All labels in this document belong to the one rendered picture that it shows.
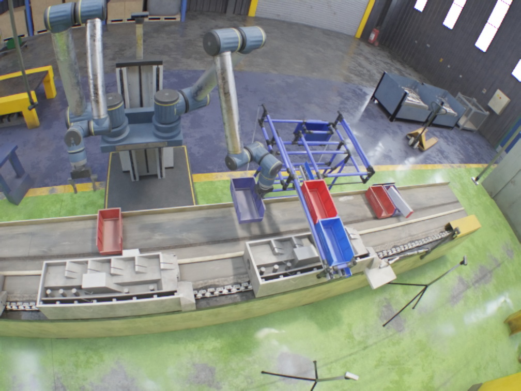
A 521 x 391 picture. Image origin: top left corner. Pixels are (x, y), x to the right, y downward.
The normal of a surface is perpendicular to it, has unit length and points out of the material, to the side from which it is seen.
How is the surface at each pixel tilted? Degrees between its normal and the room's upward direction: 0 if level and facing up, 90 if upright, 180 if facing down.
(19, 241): 0
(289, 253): 10
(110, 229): 0
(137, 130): 0
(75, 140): 66
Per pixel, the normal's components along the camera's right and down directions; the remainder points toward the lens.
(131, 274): 0.17, -0.74
